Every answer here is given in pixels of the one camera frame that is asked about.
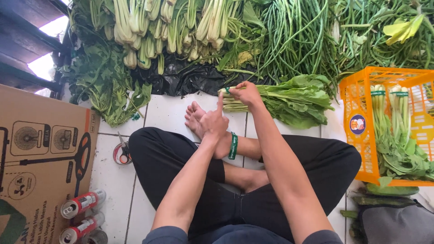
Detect person's right hand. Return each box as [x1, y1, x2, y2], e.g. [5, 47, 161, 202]
[229, 81, 264, 110]

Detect person's left hand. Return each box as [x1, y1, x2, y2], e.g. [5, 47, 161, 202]
[199, 92, 230, 140]

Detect leafy mustard greens bundle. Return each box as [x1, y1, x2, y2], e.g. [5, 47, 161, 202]
[218, 75, 336, 129]

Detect person's right foot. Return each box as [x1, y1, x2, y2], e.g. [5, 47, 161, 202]
[184, 101, 234, 160]

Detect person's foot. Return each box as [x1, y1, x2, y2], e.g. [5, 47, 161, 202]
[184, 101, 234, 160]
[222, 162, 270, 194]

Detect green tape strip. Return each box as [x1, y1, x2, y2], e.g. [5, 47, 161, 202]
[228, 132, 238, 160]

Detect black plastic sheet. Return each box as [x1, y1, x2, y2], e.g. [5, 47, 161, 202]
[130, 52, 273, 98]

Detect heap of long beans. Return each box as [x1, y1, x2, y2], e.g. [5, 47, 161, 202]
[220, 0, 340, 90]

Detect person's left foot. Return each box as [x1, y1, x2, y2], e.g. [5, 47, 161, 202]
[222, 162, 270, 194]

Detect heap of bok choy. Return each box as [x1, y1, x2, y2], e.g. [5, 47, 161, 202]
[112, 0, 246, 76]

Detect person's black trousers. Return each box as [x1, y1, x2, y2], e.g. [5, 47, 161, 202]
[128, 127, 362, 244]

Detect scissors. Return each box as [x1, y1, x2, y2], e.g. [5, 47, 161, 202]
[117, 131, 132, 165]

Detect orange plastic crate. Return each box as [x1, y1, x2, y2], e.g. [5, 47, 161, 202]
[339, 66, 434, 187]

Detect heap of dark leafy greens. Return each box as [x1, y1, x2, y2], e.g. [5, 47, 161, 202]
[58, 0, 153, 128]

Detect tape roll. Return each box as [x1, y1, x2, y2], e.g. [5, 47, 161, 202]
[113, 142, 133, 166]

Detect heap of green beans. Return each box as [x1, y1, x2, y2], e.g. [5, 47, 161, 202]
[334, 0, 434, 80]

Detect tied leafy greens bundle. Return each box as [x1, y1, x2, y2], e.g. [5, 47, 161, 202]
[370, 85, 407, 177]
[388, 85, 434, 182]

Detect person's blue shirt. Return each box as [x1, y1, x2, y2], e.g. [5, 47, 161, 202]
[142, 224, 344, 244]

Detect yellowish green leaf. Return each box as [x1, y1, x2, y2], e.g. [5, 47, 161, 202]
[383, 14, 426, 46]

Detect green cucumber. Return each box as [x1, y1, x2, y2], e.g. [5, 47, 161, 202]
[352, 195, 416, 208]
[365, 183, 420, 197]

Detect red white drink can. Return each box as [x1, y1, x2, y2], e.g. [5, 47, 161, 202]
[60, 189, 106, 219]
[59, 212, 106, 244]

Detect silver drink can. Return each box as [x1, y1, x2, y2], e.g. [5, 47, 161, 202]
[81, 229, 108, 244]

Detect grey bag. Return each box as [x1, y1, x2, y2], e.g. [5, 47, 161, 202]
[356, 200, 434, 244]

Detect brown printed cardboard box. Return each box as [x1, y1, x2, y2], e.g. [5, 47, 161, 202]
[0, 84, 101, 244]

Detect dark louvre window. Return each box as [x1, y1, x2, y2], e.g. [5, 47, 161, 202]
[0, 0, 74, 99]

